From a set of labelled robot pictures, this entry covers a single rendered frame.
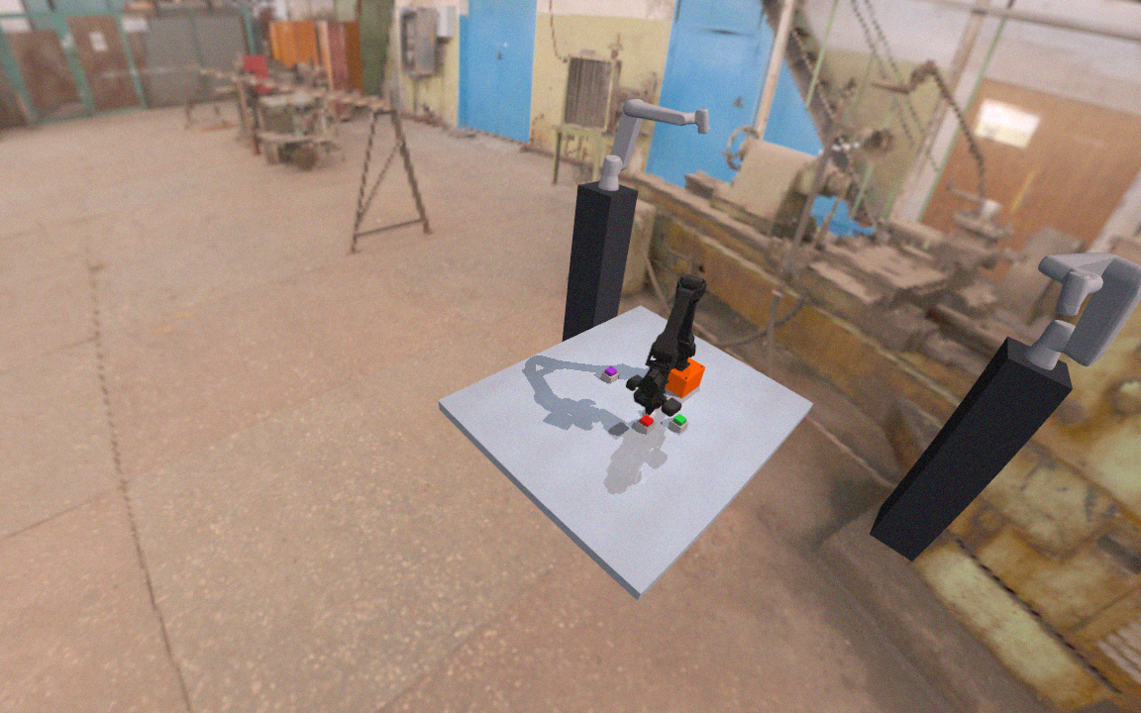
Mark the red button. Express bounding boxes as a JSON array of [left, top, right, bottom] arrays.
[[636, 414, 657, 435]]

